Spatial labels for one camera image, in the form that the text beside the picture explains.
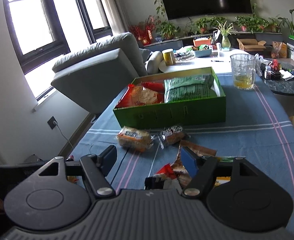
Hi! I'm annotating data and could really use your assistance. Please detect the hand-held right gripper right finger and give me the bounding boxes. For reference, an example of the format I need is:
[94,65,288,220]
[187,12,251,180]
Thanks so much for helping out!
[180,146,261,198]

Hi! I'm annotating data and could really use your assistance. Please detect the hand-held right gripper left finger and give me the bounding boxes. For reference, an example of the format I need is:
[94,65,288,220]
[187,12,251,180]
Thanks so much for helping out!
[38,145,118,198]

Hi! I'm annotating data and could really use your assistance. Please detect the brown snack packet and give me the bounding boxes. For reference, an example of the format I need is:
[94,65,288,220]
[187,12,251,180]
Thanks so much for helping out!
[173,140,217,188]

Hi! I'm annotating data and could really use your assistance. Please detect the red black snack packet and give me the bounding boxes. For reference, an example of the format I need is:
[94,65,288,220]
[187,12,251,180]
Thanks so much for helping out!
[145,164,182,193]

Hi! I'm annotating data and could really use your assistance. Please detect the green cardboard box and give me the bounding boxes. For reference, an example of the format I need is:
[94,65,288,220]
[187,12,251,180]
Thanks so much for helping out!
[113,67,227,128]

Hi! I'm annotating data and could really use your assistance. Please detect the red yellow snack packet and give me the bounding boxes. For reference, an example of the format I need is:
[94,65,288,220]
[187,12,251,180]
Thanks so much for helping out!
[116,84,165,108]

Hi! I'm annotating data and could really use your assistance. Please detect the green snack packet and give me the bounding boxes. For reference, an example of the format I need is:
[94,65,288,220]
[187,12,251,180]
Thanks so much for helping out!
[164,74,218,103]

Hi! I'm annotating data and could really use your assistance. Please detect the orange red snack packet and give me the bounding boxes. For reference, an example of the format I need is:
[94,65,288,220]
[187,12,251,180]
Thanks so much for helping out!
[140,81,165,93]

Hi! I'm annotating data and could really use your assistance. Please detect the orange bread packet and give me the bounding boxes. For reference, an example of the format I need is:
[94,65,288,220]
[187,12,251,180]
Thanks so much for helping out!
[117,126,154,153]

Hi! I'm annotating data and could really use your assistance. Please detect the brown cookie packet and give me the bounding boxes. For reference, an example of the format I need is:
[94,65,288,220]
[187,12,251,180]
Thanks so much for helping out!
[159,124,187,148]

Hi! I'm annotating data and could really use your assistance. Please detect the blue striped tablecloth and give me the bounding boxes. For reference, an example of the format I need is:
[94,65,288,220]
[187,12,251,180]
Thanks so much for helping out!
[69,74,294,240]

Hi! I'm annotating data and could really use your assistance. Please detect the grey sofa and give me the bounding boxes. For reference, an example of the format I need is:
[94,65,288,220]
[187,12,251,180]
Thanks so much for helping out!
[51,32,152,114]

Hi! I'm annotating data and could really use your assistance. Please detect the round white table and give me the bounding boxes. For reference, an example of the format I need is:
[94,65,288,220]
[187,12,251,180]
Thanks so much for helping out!
[159,47,249,73]

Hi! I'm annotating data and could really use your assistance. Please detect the white cushion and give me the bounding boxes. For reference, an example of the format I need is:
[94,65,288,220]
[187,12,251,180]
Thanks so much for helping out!
[144,51,163,75]

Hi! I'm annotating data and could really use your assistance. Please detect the gold can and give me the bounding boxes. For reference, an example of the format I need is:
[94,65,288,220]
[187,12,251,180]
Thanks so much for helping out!
[162,49,176,66]

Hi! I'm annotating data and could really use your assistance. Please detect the glass mug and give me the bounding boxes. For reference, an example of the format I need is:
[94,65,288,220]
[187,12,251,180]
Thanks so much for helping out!
[230,54,256,90]

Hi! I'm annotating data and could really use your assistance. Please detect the teal basket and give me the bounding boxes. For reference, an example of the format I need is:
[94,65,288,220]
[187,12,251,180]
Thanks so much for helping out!
[192,46,212,57]

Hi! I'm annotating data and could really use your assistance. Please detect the grey television cabinet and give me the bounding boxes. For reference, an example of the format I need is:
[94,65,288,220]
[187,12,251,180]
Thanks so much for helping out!
[144,31,283,53]

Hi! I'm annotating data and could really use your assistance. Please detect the orange box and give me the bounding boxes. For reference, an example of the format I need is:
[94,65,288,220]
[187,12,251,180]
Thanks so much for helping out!
[193,37,212,47]

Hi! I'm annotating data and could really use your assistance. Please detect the dark round table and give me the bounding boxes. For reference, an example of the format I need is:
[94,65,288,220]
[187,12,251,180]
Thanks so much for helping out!
[259,58,294,96]

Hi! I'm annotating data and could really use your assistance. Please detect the spider plant in vase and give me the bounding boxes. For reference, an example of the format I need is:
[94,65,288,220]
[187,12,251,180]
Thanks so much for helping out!
[213,20,235,49]

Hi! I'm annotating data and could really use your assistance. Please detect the red flower decoration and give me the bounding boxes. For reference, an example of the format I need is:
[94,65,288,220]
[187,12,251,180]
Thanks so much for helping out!
[129,15,161,47]

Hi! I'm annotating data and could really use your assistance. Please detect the open cardboard box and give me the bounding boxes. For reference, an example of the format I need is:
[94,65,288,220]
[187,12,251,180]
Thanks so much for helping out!
[237,38,267,52]

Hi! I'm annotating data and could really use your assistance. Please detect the potted green plant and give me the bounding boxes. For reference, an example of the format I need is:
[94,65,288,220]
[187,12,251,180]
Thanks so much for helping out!
[157,21,181,40]
[234,15,269,32]
[194,16,226,33]

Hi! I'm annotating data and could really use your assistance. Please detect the orange bag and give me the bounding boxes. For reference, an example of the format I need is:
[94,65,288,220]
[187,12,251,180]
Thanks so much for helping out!
[272,41,288,58]

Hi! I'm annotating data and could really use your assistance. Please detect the beige curtain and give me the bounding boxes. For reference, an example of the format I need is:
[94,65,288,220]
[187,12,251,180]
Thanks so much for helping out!
[96,0,131,34]

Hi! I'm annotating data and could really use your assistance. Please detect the dark framed window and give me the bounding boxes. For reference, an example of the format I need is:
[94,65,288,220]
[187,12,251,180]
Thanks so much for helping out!
[2,0,114,75]

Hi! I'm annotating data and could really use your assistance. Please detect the trailing vine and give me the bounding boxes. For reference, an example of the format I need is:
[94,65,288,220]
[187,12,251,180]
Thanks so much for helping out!
[150,0,167,20]

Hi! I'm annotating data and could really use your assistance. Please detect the white cable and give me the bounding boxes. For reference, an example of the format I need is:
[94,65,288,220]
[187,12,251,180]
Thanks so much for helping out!
[53,121,74,155]

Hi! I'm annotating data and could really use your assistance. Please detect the black wall socket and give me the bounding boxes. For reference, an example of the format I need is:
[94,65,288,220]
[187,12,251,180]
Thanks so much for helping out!
[47,116,59,130]

